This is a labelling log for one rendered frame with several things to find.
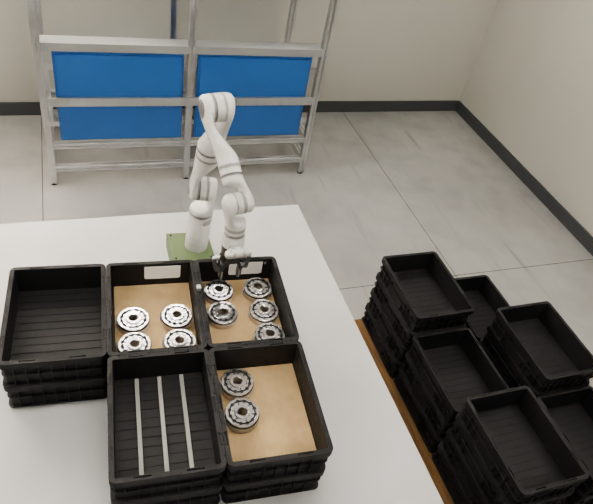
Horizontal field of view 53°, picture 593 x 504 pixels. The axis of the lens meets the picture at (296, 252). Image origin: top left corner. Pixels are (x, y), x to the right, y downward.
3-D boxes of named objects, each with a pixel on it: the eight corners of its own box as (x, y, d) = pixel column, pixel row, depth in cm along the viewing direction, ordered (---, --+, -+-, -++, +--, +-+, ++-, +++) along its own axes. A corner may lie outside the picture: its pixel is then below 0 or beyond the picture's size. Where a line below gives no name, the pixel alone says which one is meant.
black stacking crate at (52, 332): (15, 292, 202) (10, 268, 195) (106, 287, 210) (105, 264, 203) (2, 390, 174) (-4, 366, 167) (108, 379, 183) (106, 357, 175)
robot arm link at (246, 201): (259, 209, 186) (249, 166, 187) (234, 214, 183) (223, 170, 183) (251, 213, 193) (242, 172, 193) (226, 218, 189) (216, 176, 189)
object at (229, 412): (223, 400, 179) (223, 398, 178) (256, 397, 181) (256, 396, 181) (227, 429, 172) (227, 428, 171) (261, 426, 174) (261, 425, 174)
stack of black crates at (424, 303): (359, 318, 312) (381, 256, 282) (409, 311, 321) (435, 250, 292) (390, 380, 284) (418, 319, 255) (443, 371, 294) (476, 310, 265)
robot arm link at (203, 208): (217, 172, 225) (211, 208, 236) (192, 170, 222) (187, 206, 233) (220, 186, 218) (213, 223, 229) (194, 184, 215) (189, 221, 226)
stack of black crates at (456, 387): (391, 380, 285) (412, 335, 262) (444, 371, 294) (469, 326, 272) (429, 456, 257) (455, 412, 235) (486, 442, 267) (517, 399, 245)
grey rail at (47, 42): (32, 43, 321) (31, 34, 318) (321, 50, 377) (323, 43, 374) (32, 51, 315) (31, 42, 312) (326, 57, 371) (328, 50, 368)
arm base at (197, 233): (181, 239, 241) (185, 206, 231) (202, 236, 246) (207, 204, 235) (189, 254, 236) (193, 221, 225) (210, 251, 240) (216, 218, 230)
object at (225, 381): (220, 369, 187) (220, 368, 186) (251, 368, 189) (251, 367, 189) (221, 396, 180) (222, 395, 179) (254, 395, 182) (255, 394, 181)
